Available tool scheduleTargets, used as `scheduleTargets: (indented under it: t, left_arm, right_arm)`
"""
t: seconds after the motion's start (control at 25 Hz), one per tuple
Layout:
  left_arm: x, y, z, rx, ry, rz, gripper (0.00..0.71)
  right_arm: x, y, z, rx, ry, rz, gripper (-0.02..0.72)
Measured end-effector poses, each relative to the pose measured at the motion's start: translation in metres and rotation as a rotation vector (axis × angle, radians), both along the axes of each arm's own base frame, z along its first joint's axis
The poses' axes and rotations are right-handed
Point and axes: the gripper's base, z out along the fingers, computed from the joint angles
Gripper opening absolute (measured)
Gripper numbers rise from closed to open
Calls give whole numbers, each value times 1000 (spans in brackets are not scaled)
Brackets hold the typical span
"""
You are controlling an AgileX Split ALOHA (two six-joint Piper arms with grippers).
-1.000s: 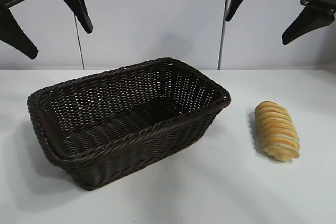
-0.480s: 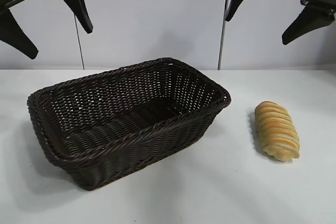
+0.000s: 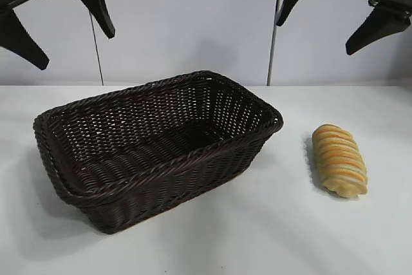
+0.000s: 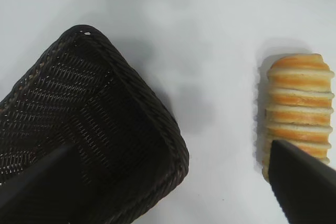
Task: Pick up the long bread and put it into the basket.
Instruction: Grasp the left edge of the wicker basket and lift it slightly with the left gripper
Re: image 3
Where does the dark brown woven basket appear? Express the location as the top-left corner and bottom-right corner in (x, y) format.
(32, 69), (285, 236)

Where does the thin dark hanging cable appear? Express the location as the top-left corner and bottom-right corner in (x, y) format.
(89, 10), (104, 83)

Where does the grey vertical pole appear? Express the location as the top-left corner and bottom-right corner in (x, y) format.
(266, 0), (285, 86)

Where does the long striped bread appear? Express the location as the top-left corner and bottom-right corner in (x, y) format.
(311, 123), (368, 198)

